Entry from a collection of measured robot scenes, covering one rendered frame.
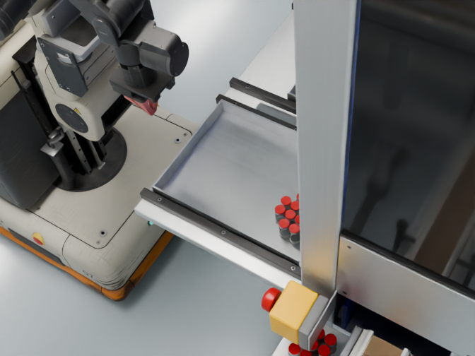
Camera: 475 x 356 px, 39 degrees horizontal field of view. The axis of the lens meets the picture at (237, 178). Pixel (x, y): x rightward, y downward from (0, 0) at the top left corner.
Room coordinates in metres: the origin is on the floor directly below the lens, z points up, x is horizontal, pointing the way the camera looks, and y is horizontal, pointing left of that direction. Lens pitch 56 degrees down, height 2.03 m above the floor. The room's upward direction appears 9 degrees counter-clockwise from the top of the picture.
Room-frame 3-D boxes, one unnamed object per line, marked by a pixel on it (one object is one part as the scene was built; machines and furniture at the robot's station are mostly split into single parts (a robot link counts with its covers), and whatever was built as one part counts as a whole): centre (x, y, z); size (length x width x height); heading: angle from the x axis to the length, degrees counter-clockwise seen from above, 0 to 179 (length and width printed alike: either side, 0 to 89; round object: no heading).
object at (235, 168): (0.76, -0.04, 0.90); 0.34 x 0.26 x 0.04; 50
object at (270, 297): (0.45, -0.03, 0.99); 0.04 x 0.04 x 0.04; 50
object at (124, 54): (0.82, 0.13, 1.26); 0.07 x 0.06 x 0.07; 53
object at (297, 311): (0.42, -0.06, 0.99); 0.08 x 0.07 x 0.07; 50
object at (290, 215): (0.69, -0.12, 0.90); 0.18 x 0.02 x 0.05; 140
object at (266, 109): (0.91, -0.12, 0.91); 0.14 x 0.03 x 0.06; 51
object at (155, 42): (0.80, 0.11, 1.29); 0.11 x 0.09 x 0.12; 53
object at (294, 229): (0.68, -0.14, 0.90); 0.18 x 0.02 x 0.05; 140
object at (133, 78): (0.82, 0.14, 1.20); 0.10 x 0.07 x 0.07; 49
